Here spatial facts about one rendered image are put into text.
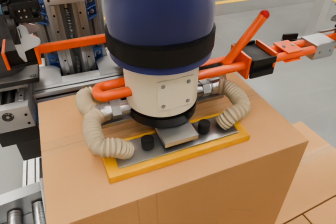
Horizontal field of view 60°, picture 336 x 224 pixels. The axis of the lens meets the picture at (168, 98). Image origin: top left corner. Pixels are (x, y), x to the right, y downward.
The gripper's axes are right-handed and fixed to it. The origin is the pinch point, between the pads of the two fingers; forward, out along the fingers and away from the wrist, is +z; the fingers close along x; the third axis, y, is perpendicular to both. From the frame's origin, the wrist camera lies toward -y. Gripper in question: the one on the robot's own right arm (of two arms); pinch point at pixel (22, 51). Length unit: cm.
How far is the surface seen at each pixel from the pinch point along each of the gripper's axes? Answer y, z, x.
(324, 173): 104, 66, -30
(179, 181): 26, 13, -45
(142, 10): 23.7, -20.1, -34.4
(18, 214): -20, 66, -1
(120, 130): 18.9, 12.8, -25.8
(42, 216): -12, 65, -6
